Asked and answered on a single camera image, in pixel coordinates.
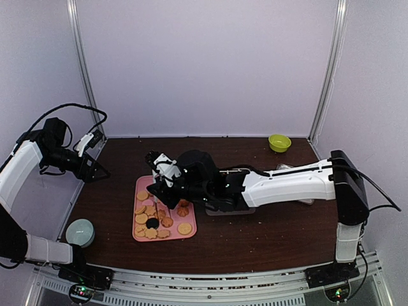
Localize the tan swirl cookie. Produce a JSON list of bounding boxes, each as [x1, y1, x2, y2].
[[177, 207, 189, 217]]

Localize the metal serving tongs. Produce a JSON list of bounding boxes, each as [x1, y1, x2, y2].
[[153, 196, 171, 221]]

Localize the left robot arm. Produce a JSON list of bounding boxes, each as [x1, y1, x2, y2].
[[1, 136, 110, 283]]

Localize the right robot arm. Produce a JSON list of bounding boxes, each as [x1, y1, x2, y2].
[[145, 150, 370, 282]]

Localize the white divided cookie tin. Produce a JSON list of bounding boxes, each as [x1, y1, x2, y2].
[[205, 208, 256, 216]]

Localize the round tan cookie bottom right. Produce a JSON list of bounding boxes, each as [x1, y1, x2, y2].
[[177, 222, 193, 235]]

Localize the pink plastic tray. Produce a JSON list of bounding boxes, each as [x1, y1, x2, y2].
[[132, 175, 197, 242]]

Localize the black sandwich cookie lower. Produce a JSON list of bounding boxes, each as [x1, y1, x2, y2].
[[145, 217, 160, 230]]

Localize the flower shaped tan cookie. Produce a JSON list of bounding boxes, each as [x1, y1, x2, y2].
[[157, 229, 171, 239]]

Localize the green plastic bowl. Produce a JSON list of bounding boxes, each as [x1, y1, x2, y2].
[[268, 134, 292, 153]]

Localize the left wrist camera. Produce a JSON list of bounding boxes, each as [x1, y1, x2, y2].
[[73, 129, 103, 157]]

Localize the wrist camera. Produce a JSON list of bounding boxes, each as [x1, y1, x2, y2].
[[73, 129, 103, 157], [145, 150, 181, 187]]

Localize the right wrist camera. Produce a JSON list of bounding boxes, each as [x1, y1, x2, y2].
[[145, 150, 181, 187]]

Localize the left frame post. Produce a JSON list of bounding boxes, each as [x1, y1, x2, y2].
[[66, 0, 106, 144]]

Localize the frame post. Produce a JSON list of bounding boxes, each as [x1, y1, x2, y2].
[[309, 0, 349, 145], [66, 0, 106, 144]]

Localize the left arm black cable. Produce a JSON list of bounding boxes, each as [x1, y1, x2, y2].
[[18, 102, 108, 147]]

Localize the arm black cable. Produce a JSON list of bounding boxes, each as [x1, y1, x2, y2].
[[344, 162, 403, 213], [18, 102, 108, 147]]

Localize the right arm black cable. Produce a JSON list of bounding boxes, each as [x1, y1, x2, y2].
[[344, 162, 403, 213]]

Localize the right frame post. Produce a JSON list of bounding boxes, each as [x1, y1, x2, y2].
[[309, 0, 349, 145]]

